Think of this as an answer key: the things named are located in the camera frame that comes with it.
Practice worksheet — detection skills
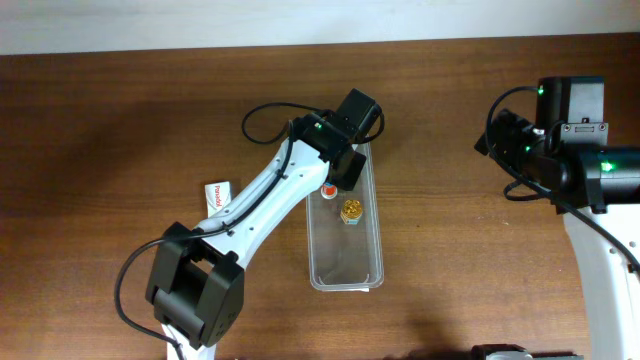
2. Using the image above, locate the small jar gold lid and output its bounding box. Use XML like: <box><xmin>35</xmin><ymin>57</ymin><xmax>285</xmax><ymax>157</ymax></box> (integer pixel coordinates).
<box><xmin>340</xmin><ymin>199</ymin><xmax>364</xmax><ymax>225</ymax></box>

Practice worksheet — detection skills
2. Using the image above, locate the orange tablet tube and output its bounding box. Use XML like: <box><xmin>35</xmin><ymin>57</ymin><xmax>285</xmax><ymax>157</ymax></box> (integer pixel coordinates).
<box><xmin>320</xmin><ymin>182</ymin><xmax>338</xmax><ymax>200</ymax></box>

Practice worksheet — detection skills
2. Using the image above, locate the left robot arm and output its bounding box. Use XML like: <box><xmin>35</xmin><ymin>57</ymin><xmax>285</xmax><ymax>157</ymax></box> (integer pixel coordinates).
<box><xmin>145</xmin><ymin>114</ymin><xmax>367</xmax><ymax>359</ymax></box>

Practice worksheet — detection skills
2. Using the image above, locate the clear plastic container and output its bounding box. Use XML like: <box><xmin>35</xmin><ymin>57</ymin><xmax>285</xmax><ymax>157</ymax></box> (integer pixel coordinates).
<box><xmin>306</xmin><ymin>144</ymin><xmax>384</xmax><ymax>292</ymax></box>

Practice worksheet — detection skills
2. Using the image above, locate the white Panadol box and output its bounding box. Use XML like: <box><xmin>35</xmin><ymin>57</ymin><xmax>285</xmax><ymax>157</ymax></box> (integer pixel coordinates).
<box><xmin>204</xmin><ymin>181</ymin><xmax>233</xmax><ymax>217</ymax></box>

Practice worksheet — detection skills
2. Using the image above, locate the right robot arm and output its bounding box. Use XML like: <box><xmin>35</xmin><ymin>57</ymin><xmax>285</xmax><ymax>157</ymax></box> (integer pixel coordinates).
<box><xmin>474</xmin><ymin>76</ymin><xmax>639</xmax><ymax>360</ymax></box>

